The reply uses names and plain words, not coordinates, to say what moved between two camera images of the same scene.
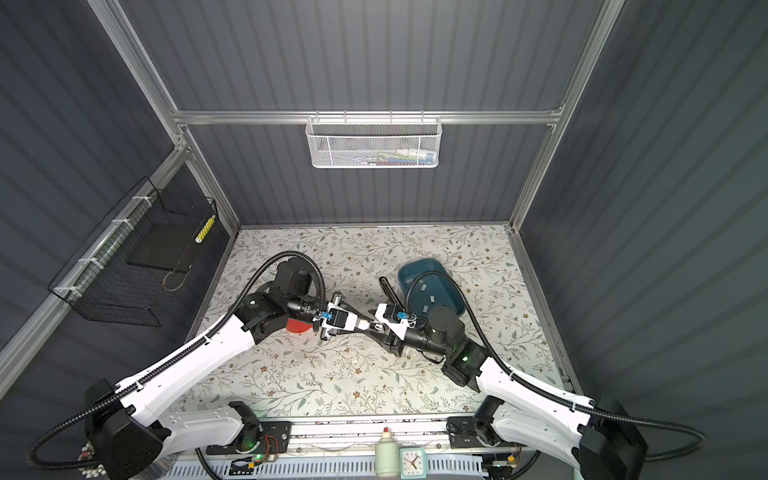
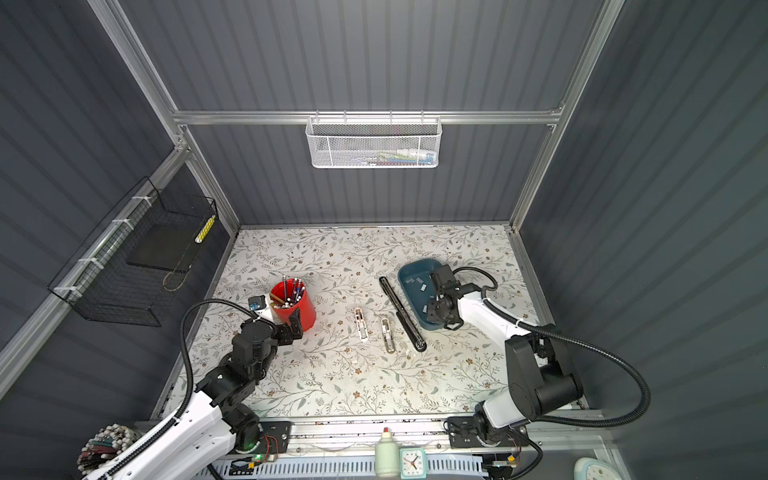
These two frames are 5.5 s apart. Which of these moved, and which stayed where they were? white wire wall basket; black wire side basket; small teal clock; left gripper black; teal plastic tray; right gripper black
Moved: right gripper black; left gripper black
Stayed: teal plastic tray; black wire side basket; white wire wall basket; small teal clock
